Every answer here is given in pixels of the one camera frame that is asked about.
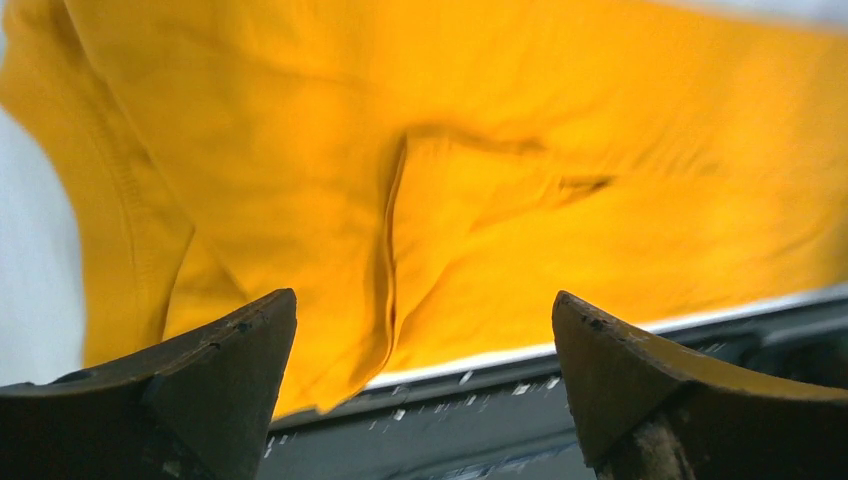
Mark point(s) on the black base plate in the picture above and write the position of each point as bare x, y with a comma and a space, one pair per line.
510, 420

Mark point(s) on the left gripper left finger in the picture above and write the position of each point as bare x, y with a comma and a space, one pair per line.
197, 406

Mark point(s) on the yellow t-shirt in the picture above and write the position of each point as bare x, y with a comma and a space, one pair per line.
424, 175

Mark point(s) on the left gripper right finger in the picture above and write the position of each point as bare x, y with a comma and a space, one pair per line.
645, 407

